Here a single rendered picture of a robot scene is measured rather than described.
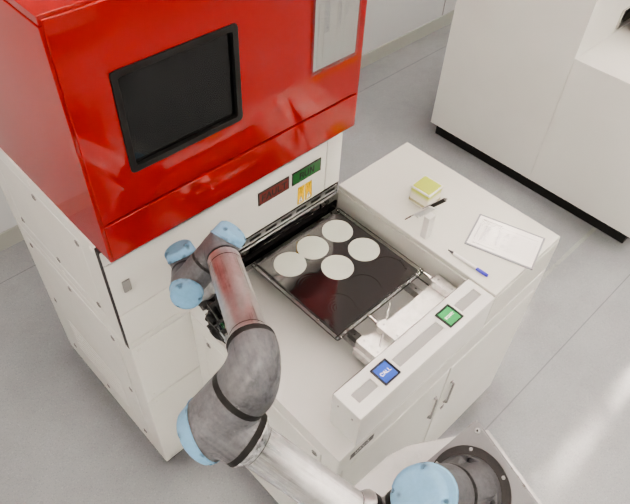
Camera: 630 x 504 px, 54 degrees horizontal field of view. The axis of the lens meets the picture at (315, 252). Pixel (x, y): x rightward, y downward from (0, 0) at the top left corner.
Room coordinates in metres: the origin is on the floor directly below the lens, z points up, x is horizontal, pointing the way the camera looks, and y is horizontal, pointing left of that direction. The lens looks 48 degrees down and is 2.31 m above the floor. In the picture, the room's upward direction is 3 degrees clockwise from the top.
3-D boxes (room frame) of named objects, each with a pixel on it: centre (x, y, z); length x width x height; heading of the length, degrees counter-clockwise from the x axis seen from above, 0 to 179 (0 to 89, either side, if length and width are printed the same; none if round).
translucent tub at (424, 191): (1.48, -0.34, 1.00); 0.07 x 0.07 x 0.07; 48
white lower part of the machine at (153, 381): (1.49, 0.47, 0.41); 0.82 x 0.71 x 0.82; 136
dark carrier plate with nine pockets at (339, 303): (1.23, -0.07, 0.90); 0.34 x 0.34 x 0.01; 46
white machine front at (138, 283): (1.25, 0.22, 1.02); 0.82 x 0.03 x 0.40; 136
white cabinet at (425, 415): (1.22, -0.20, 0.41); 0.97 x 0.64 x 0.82; 136
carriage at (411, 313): (1.06, -0.27, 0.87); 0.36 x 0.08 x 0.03; 136
